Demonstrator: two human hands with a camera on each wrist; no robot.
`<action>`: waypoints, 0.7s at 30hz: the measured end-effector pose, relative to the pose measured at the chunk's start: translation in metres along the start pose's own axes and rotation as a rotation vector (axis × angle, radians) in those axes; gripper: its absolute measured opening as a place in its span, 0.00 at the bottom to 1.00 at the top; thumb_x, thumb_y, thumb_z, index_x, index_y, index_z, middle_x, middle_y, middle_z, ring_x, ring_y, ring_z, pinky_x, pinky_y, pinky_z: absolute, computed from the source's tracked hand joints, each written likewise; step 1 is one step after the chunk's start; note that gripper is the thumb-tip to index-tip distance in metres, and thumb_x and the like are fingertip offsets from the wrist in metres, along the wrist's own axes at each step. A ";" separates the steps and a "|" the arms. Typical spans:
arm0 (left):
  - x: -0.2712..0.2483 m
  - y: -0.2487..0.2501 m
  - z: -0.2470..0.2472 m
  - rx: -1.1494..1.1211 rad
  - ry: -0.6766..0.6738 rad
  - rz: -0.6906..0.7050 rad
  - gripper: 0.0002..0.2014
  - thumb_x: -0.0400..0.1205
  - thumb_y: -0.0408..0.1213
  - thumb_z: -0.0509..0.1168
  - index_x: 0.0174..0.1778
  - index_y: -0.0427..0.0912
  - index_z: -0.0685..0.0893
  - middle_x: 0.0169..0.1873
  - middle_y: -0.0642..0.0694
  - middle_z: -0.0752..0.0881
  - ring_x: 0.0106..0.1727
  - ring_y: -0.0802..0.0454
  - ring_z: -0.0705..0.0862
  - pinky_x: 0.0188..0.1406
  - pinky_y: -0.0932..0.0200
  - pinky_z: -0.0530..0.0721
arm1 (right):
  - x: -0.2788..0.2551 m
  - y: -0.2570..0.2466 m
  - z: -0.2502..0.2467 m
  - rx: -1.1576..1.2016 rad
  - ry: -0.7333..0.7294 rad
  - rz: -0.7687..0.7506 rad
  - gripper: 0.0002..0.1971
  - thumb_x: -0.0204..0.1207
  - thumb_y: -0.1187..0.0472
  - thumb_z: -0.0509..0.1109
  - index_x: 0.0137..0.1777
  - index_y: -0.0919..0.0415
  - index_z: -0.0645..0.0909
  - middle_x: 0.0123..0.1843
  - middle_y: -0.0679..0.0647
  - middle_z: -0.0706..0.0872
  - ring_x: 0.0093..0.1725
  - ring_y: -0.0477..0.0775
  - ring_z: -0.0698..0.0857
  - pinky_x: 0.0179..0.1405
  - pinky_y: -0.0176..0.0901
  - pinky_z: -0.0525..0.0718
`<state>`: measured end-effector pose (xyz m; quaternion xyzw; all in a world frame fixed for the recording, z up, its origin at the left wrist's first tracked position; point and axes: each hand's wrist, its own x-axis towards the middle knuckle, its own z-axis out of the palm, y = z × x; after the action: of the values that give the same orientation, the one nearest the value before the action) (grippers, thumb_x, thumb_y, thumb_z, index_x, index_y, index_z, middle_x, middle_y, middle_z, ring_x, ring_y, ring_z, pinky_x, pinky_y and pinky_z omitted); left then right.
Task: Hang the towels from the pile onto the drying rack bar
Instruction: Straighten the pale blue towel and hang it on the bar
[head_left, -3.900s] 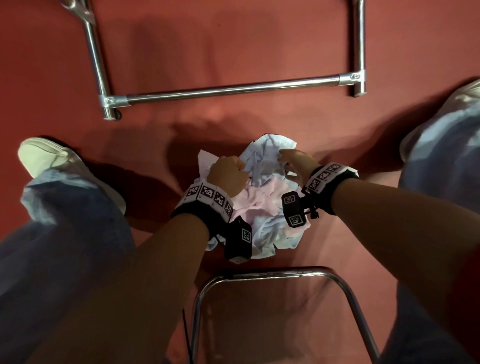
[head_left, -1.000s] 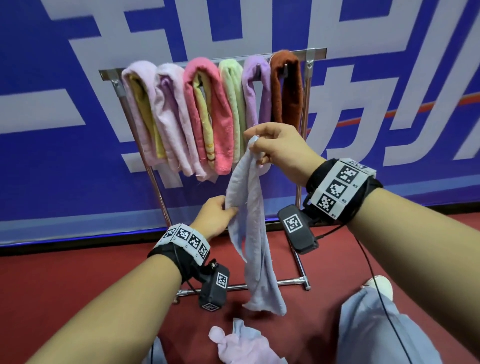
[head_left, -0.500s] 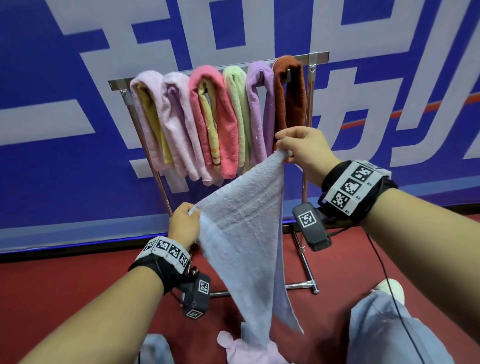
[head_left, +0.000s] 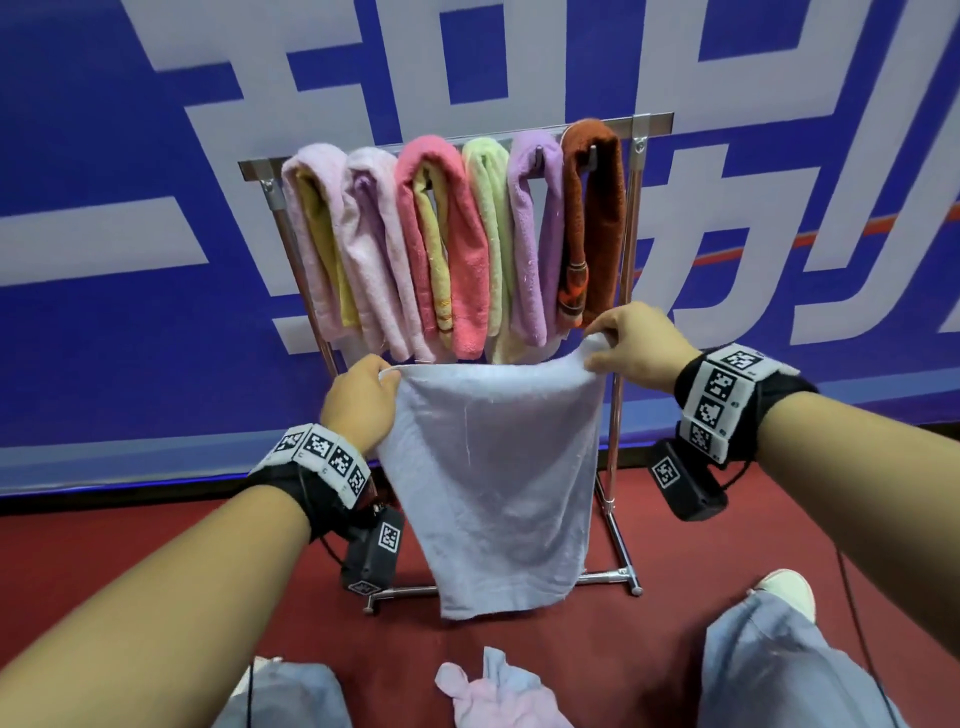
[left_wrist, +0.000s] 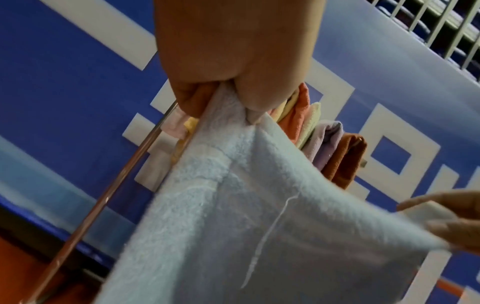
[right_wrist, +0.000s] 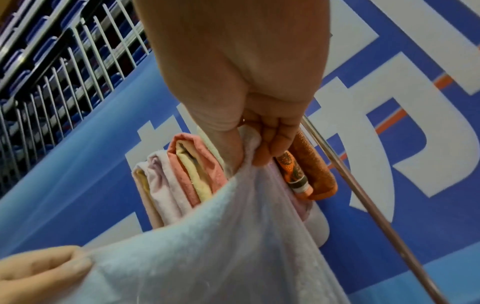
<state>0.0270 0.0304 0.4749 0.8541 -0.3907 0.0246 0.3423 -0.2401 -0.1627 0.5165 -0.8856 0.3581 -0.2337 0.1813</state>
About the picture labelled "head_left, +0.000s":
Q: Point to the person's right hand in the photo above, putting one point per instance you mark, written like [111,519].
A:
[649,345]

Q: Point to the person's left hand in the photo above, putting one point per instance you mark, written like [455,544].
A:
[356,405]

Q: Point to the person's left thumb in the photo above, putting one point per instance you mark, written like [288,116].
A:
[387,374]

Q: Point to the person's right thumb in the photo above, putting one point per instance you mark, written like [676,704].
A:
[601,364]

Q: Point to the white towel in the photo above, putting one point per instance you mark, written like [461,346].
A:
[495,487]

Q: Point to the person's right forearm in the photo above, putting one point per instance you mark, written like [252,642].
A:
[870,487]

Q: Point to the person's left forearm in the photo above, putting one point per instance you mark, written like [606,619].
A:
[150,615]

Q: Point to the left marker wristband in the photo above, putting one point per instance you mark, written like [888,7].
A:
[330,465]

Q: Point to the marker wristband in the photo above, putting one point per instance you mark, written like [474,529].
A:
[330,465]
[731,397]

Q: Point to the pale lilac pink towel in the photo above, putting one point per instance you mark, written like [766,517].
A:
[379,262]

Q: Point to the silver metal towel rack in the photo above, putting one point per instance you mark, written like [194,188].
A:
[624,247]

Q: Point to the yellow striped towel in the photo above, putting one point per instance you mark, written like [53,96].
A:
[439,262]

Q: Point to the plain yellow towel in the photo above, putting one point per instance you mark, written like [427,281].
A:
[330,255]

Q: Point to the right marker wristband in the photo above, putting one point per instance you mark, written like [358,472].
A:
[731,397]

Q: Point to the hot pink towel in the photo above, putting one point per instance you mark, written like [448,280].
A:
[469,262]

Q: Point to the purple towel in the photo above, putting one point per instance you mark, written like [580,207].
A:
[529,240]

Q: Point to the brown towel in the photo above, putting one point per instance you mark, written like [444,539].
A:
[600,210]

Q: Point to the light pink towel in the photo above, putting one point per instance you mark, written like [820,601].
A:
[306,240]

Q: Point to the light green towel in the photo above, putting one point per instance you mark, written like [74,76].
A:
[491,225]

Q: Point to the person's right white shoe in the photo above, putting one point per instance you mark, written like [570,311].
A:
[789,589]

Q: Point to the person's white shoe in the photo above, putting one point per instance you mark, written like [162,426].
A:
[255,669]
[789,589]

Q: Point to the light blue cloth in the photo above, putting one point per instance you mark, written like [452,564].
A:
[510,669]

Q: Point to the person's left white shoe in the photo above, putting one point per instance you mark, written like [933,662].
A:
[255,669]

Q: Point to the person's left leg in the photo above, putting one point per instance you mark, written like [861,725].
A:
[289,697]

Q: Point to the person's leg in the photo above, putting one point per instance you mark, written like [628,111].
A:
[780,667]
[289,697]

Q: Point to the pink cloth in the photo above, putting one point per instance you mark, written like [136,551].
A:
[487,701]

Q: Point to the person's right leg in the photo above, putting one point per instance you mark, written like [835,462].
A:
[780,667]

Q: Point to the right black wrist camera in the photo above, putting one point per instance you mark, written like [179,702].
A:
[686,484]

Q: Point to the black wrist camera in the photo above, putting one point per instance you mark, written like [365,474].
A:
[686,484]
[373,547]

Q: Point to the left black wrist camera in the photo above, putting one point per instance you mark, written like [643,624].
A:
[373,547]

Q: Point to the blue white wall banner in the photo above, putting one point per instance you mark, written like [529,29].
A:
[112,262]

